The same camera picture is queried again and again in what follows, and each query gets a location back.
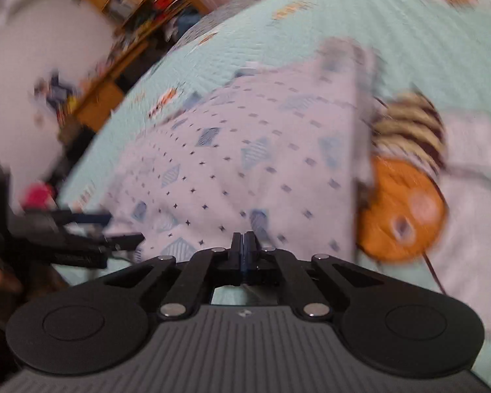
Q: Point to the bright pink cloth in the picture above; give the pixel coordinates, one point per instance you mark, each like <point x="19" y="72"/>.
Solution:
<point x="39" y="195"/>

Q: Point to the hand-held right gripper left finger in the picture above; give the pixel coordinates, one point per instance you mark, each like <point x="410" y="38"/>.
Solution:
<point x="238" y="262"/>

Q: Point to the wall poster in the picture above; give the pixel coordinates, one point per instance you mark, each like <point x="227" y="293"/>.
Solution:
<point x="57" y="94"/>

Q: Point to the bee print quilted bedspread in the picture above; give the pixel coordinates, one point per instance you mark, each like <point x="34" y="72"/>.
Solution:
<point x="413" y="41"/>

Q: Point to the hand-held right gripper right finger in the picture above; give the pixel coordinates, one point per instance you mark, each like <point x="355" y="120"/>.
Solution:
<point x="250" y="262"/>

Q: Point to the blue cloth pile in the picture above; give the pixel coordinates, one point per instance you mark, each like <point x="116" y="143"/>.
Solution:
<point x="182" y="24"/>

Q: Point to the purple floral bed sheet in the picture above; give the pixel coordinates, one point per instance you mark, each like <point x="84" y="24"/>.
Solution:
<point x="221" y="16"/>

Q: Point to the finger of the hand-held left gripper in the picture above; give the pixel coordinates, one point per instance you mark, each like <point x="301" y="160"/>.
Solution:
<point x="90" y="218"/>
<point x="125" y="241"/>

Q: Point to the person's left hand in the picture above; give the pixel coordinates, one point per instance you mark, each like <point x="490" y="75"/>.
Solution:
<point x="0" y="279"/>

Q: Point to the white printed baby romper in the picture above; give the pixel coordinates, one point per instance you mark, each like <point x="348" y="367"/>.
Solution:
<point x="249" y="151"/>

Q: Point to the wooden desk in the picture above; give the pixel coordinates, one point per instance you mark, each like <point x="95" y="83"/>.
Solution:
<point x="98" y="98"/>

